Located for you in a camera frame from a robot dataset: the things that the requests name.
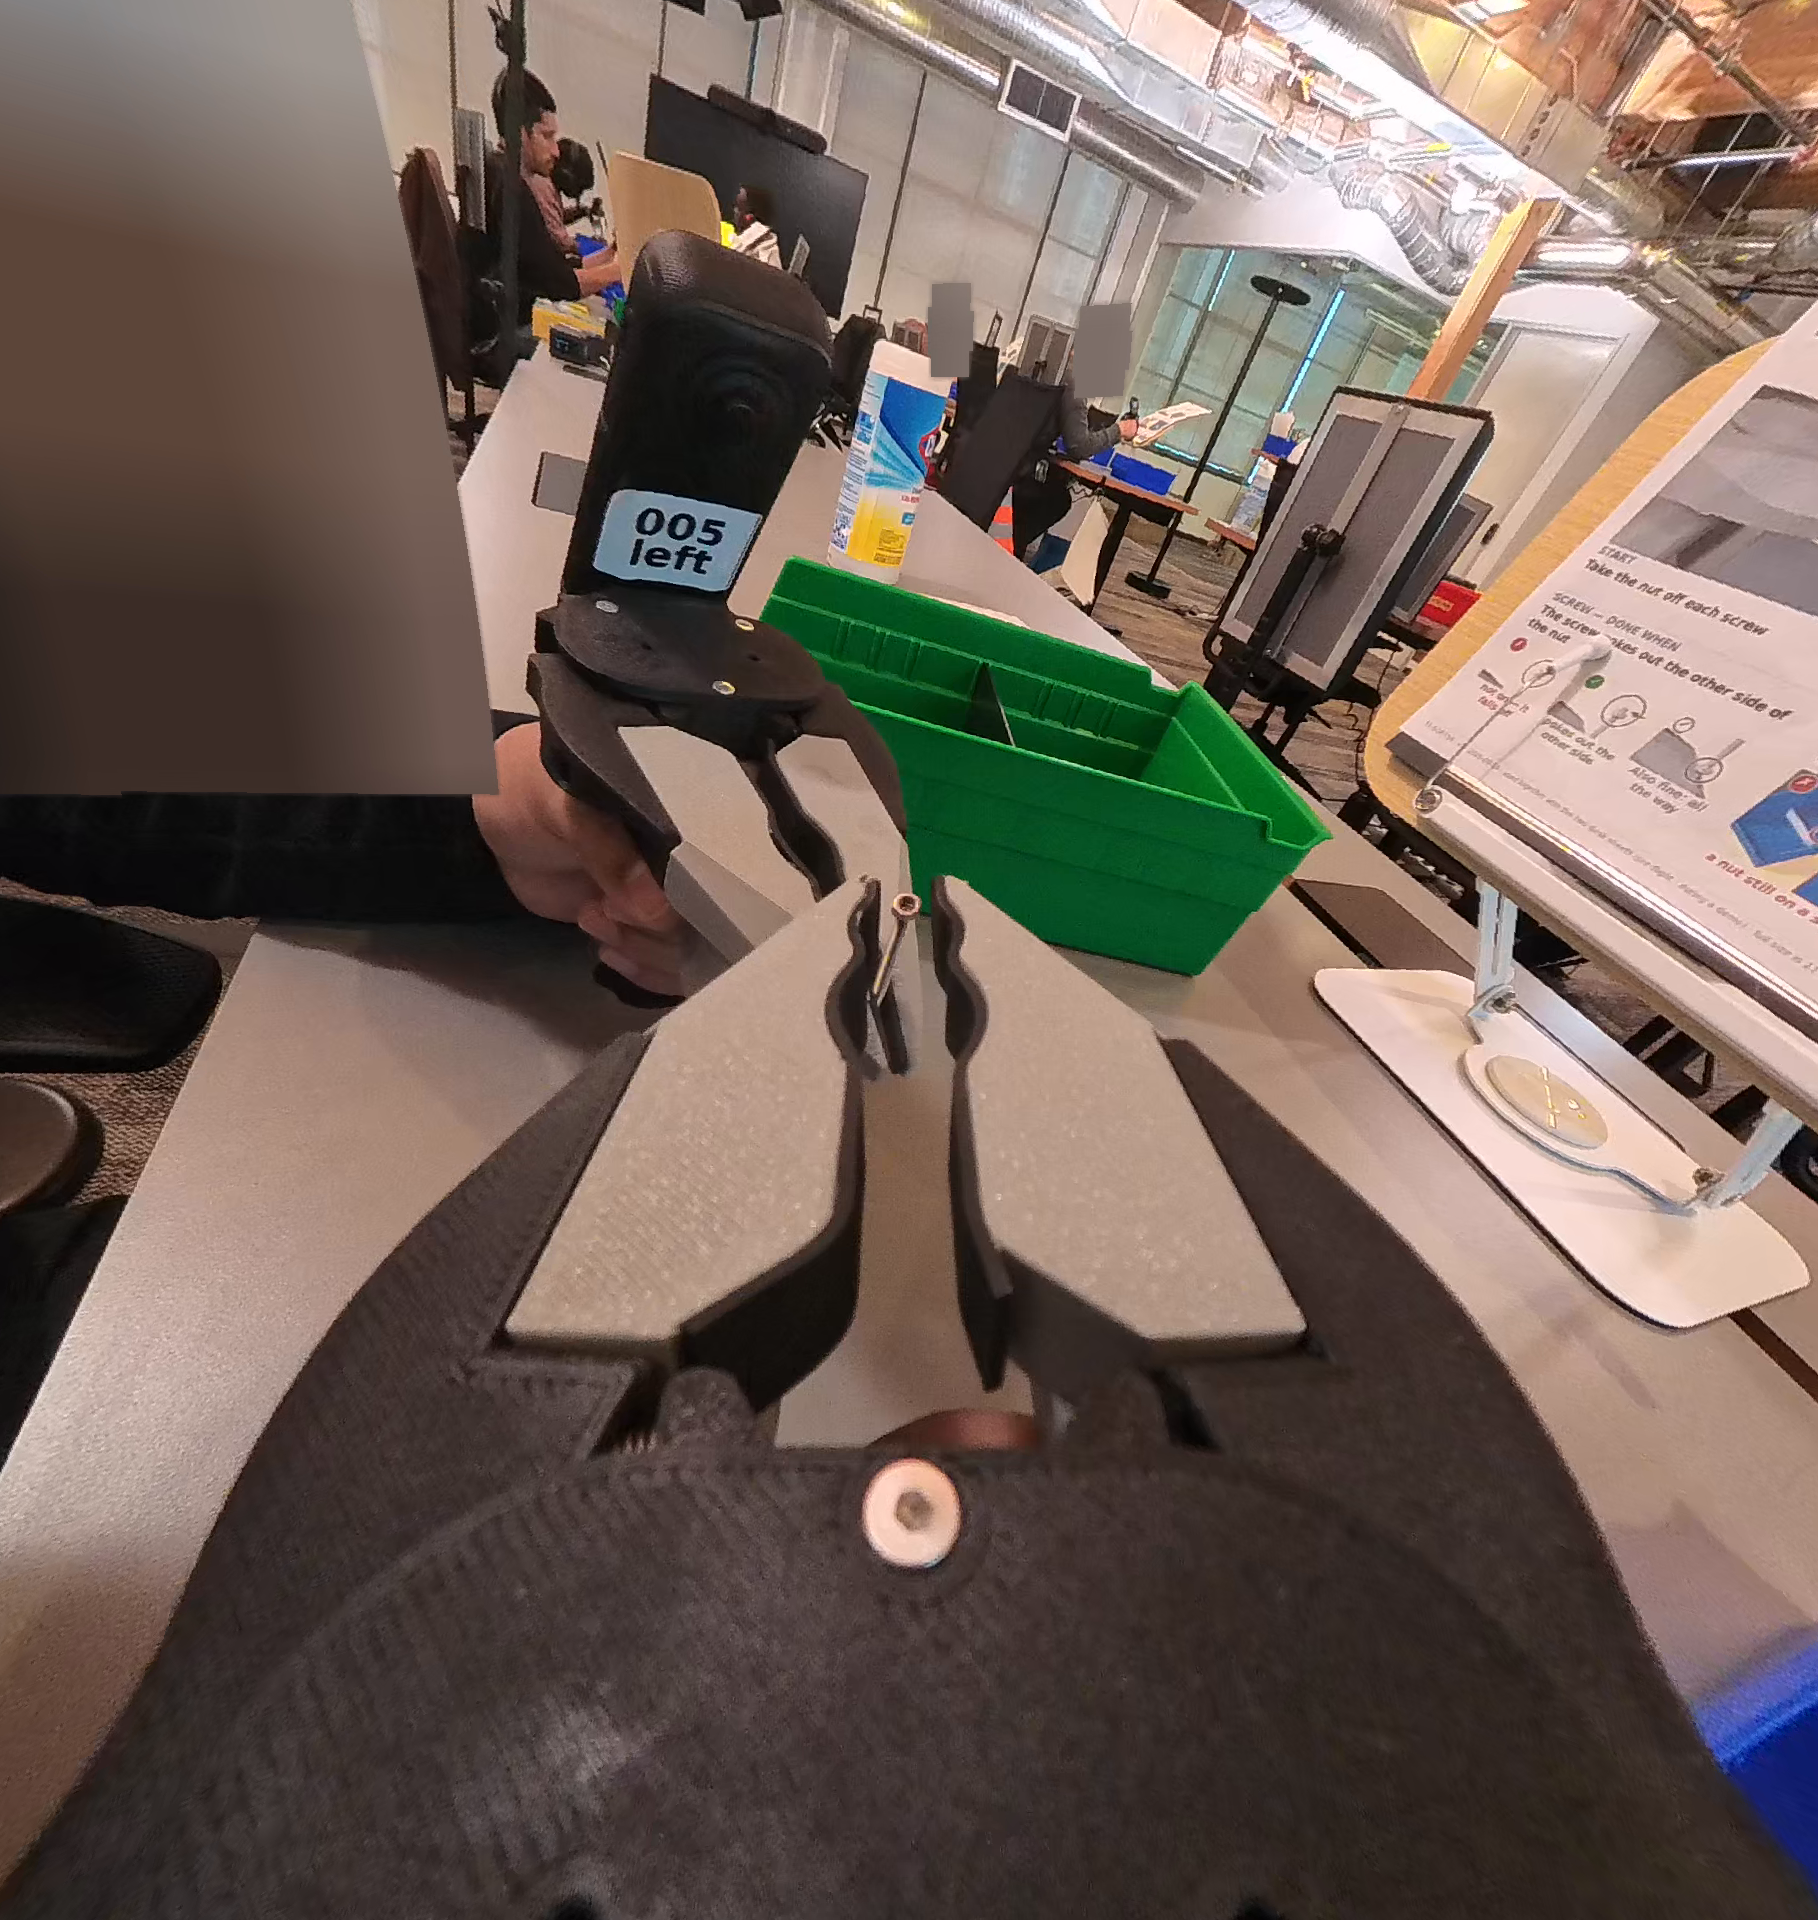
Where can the disinfecting wipes canister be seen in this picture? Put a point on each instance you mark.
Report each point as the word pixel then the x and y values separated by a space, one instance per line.
pixel 885 481

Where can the black bin divider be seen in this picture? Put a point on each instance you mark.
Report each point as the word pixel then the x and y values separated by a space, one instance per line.
pixel 992 715

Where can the brown hanging coat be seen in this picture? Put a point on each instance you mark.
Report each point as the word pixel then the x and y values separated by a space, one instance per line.
pixel 435 253

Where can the person's left forearm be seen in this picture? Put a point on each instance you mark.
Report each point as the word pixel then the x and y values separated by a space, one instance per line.
pixel 247 863

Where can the printed instruction sheet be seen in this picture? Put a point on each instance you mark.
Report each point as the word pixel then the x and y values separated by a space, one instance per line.
pixel 1721 599

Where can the person's left hand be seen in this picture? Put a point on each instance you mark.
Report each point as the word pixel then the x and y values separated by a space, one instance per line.
pixel 563 872

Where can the black screen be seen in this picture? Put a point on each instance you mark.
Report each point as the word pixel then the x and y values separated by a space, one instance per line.
pixel 757 164

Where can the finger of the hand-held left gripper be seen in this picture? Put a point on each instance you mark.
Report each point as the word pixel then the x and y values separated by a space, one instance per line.
pixel 713 839
pixel 857 817

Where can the small dark desk hatch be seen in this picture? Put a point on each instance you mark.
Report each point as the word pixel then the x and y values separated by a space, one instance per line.
pixel 554 481

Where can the black high-back chair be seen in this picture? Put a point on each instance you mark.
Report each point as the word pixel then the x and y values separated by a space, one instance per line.
pixel 998 452

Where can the person's office chair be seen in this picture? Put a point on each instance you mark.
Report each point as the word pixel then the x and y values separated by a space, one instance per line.
pixel 70 975

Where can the thin metal screw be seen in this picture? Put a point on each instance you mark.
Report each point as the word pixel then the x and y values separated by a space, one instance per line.
pixel 891 975

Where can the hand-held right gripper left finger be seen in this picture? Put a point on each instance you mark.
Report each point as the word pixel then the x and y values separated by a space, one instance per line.
pixel 697 1185

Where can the brown-topped office table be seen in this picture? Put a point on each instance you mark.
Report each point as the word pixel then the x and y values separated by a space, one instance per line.
pixel 1134 502

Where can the black desk hatch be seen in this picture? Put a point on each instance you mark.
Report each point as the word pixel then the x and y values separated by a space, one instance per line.
pixel 1375 917

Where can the red crate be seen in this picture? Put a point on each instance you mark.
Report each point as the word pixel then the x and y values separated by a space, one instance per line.
pixel 1450 602

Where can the white and wooden document stand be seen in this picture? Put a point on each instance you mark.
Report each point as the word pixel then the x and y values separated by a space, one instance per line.
pixel 1599 1198

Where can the grey desk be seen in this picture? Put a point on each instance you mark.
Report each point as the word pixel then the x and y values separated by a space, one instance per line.
pixel 323 1079

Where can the green plastic bin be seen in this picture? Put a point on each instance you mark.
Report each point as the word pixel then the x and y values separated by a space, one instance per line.
pixel 1087 857

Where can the blue storage bin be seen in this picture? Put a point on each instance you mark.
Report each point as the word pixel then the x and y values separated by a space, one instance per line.
pixel 1144 474

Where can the grey board on black easel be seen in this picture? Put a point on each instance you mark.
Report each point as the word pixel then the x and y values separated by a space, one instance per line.
pixel 1345 525

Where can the black floor lamp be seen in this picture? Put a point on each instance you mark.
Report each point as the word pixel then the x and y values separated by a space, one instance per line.
pixel 1275 288

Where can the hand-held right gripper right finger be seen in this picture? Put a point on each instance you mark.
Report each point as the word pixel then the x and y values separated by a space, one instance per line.
pixel 1134 1185

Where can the tan wooden chair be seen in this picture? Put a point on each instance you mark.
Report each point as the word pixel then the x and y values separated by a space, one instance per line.
pixel 663 203

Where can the large blue plastic bin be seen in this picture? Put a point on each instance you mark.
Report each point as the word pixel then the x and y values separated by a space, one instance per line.
pixel 1810 1768

